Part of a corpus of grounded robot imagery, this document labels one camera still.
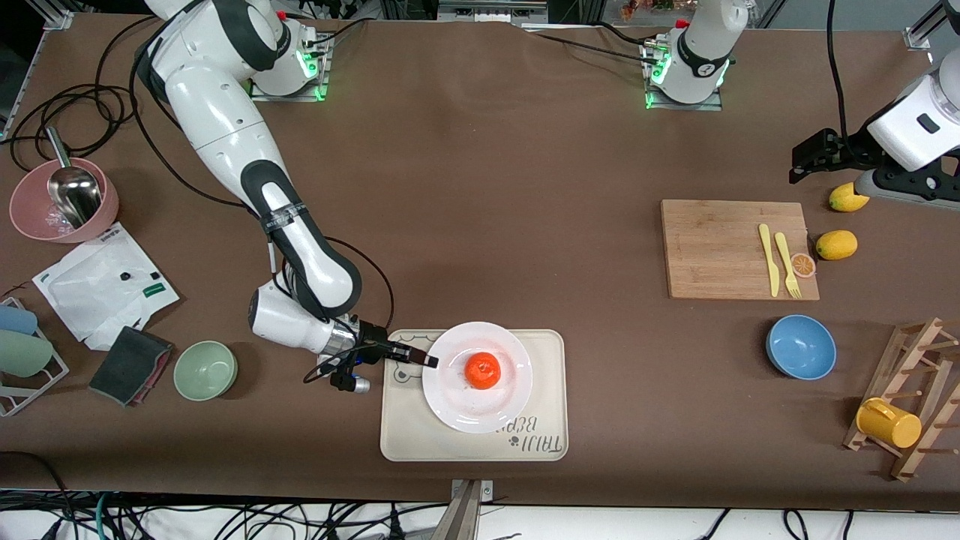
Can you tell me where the white round plate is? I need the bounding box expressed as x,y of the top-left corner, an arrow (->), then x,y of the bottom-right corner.
421,322 -> 534,434

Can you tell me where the orange fruit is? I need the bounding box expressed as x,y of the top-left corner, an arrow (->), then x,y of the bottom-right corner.
464,352 -> 502,391

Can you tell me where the yellow lemon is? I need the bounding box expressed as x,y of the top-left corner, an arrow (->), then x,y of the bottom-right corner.
829,182 -> 871,213
815,229 -> 859,261

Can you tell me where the cream tray with bear print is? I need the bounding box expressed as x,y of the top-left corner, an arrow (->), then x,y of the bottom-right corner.
379,328 -> 569,463

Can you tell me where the yellow plastic fork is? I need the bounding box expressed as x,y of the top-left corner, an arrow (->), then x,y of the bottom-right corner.
774,232 -> 803,299

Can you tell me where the yellow plastic knife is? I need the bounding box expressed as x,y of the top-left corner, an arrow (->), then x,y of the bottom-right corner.
758,223 -> 781,298

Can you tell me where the wooden cutting board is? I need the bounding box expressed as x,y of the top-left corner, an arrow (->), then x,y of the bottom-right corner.
660,199 -> 821,302

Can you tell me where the green bowl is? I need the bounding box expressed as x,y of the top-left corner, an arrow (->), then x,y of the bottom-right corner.
173,340 -> 239,402

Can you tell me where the blue bowl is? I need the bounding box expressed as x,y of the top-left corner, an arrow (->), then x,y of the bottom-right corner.
766,314 -> 838,381

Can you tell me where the wooden peg rack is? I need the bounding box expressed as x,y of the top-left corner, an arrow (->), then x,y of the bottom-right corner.
842,317 -> 960,482

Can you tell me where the orange red decoration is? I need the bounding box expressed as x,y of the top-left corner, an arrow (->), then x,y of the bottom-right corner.
621,0 -> 680,20

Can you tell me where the dark grey cloth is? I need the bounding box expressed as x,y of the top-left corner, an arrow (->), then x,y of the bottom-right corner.
88,325 -> 175,408

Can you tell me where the yellow cup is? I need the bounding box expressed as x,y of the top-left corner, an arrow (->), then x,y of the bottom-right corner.
856,397 -> 923,449

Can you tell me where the white plastic bag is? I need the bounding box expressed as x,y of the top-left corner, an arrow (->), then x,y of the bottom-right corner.
32,223 -> 181,352

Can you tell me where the metal scoop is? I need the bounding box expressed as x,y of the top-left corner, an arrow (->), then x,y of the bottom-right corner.
44,126 -> 104,230

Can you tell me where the pale green cup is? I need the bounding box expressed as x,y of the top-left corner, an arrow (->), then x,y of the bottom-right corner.
0,330 -> 55,378

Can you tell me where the pale blue cup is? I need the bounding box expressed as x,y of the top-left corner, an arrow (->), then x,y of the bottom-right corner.
0,304 -> 38,336

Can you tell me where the pink bowl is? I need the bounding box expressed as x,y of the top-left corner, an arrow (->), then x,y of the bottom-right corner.
9,157 -> 120,244

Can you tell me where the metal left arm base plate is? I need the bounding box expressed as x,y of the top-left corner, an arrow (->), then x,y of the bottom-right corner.
641,37 -> 725,112

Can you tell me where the aluminium frame profile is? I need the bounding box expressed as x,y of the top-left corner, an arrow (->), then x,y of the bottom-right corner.
0,0 -> 76,140
904,0 -> 960,52

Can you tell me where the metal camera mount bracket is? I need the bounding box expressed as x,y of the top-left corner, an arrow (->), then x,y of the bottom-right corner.
448,478 -> 494,540

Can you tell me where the black cable between arm bases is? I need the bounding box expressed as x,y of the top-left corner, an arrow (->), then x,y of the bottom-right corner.
523,21 -> 665,62

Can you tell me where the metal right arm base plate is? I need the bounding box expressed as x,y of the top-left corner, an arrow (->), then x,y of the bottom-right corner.
249,34 -> 331,102

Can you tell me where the white wire rack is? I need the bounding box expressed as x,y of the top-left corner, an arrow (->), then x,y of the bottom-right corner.
0,297 -> 71,418

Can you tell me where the aluminium frame with grey box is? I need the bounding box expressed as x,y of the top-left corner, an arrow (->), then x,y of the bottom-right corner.
379,0 -> 605,25

